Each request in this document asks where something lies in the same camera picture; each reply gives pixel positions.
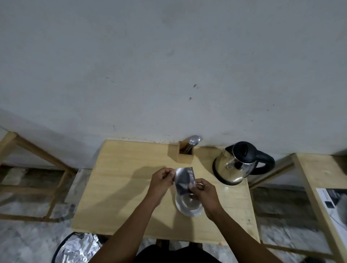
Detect silver foil packet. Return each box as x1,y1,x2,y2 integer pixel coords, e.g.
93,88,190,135
173,167,196,196

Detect white cup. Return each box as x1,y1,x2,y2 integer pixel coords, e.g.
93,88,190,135
177,183,205,211

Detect person's dark clothing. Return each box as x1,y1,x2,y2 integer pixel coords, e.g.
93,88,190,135
135,243,223,263

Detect person's left forearm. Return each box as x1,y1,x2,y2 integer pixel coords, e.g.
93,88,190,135
89,194,163,263

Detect wooden cutlery holder box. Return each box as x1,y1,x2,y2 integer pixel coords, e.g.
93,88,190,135
168,141,195,164

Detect person's right hand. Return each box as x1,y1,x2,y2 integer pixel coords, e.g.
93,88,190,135
189,178,223,221

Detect wooden frame stand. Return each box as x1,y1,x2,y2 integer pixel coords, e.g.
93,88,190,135
0,132,79,223

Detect steel electric kettle black handle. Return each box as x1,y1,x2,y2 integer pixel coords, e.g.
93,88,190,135
212,141,276,186

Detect person's left hand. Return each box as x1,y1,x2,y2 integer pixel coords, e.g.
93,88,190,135
147,167,176,200

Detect black waste bin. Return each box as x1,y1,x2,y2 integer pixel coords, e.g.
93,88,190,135
51,231,109,263

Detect steel spoon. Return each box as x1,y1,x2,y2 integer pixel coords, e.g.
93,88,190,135
184,135,203,154

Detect printed paper sheet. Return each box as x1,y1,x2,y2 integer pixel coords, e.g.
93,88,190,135
316,187,347,245

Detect crumpled silver foil wrappers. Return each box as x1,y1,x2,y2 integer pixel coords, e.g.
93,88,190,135
58,233,103,263

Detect wooden side table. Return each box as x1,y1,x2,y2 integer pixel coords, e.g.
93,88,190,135
248,153,347,263

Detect person's right forearm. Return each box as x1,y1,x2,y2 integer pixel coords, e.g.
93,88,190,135
208,210,284,263

